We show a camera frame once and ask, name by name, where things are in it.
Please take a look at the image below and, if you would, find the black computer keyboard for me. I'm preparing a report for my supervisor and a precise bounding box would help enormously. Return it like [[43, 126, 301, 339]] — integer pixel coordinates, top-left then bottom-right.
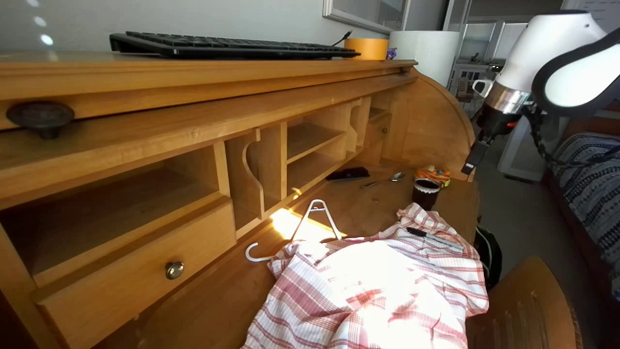
[[107, 29, 363, 62]]

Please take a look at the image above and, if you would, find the black and grey marker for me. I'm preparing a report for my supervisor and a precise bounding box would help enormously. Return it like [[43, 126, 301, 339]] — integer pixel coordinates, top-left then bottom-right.
[[406, 225, 470, 256]]

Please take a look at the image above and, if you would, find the white framed board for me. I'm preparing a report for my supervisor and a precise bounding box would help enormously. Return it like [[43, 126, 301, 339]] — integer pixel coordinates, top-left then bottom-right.
[[320, 0, 415, 35]]

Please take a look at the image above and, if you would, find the round metal drawer knob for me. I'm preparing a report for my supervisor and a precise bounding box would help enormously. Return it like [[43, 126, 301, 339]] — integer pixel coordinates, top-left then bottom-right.
[[164, 258, 187, 281]]

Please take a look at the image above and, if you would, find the striped bed mattress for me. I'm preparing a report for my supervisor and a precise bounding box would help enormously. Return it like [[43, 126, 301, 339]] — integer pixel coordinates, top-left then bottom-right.
[[549, 131, 620, 287]]

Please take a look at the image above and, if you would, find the black round desk knob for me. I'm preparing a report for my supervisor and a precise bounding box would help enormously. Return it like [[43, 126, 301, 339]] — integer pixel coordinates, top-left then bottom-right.
[[5, 99, 78, 141]]

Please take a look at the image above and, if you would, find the orange tape roll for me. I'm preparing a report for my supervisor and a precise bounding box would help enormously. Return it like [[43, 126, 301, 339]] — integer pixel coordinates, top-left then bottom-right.
[[344, 36, 392, 62]]

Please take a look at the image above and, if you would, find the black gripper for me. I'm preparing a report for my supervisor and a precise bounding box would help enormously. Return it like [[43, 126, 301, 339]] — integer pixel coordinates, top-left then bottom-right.
[[460, 102, 520, 180]]

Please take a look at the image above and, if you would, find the red white plaid shirt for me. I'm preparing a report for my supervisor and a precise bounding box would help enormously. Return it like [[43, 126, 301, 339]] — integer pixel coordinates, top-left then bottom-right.
[[241, 201, 493, 349]]

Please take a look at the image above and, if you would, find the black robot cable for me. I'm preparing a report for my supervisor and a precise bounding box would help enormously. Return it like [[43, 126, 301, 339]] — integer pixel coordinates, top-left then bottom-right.
[[516, 102, 565, 170]]

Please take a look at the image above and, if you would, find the white plastic clothes hanger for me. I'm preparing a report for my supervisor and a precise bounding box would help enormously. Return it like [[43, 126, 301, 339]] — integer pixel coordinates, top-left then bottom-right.
[[243, 197, 351, 265]]

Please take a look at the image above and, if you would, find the dark mug with grey rim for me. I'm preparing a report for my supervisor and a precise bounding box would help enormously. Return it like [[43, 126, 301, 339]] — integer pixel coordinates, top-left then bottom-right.
[[412, 178, 444, 213]]

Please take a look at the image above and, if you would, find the wooden roll-top desk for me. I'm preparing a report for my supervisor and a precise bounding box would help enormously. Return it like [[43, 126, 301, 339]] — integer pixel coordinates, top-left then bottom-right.
[[0, 50, 483, 349]]

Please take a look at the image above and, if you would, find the black round object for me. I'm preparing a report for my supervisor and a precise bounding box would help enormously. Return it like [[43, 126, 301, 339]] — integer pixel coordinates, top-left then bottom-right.
[[474, 225, 505, 290]]

